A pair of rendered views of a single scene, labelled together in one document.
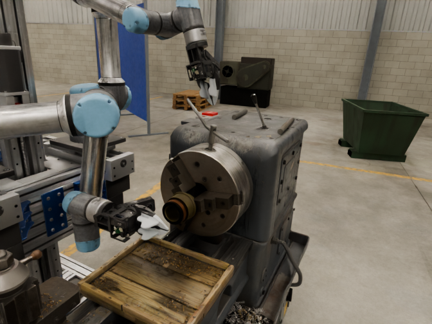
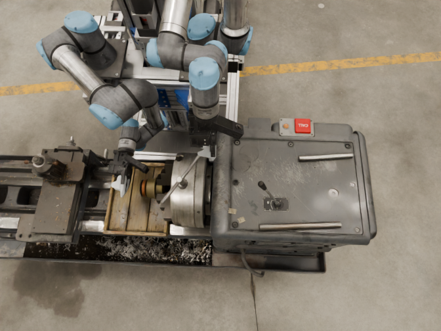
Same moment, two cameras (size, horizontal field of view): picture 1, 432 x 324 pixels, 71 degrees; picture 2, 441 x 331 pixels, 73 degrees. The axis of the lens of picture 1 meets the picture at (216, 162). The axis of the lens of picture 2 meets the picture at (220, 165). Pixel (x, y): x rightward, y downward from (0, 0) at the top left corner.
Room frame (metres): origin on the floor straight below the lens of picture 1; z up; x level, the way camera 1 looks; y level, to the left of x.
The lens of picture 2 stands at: (1.00, -0.33, 2.32)
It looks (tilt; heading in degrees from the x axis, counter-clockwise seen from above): 70 degrees down; 69
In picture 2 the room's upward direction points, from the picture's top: 3 degrees counter-clockwise
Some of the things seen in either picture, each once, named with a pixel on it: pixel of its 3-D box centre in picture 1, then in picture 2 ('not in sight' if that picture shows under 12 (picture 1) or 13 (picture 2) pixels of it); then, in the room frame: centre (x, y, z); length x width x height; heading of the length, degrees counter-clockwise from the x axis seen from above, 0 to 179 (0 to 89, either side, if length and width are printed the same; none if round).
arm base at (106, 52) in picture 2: not in sight; (96, 49); (0.85, 0.79, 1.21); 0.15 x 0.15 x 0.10
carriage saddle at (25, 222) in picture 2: not in sight; (56, 194); (0.38, 0.34, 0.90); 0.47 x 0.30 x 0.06; 64
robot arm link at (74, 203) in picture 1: (83, 206); (129, 131); (0.84, 0.41, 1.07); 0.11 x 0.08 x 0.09; 64
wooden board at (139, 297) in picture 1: (160, 278); (140, 198); (0.76, 0.15, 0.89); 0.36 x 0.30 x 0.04; 64
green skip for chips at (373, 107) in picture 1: (374, 129); not in sight; (5.30, -2.75, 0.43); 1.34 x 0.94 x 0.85; 173
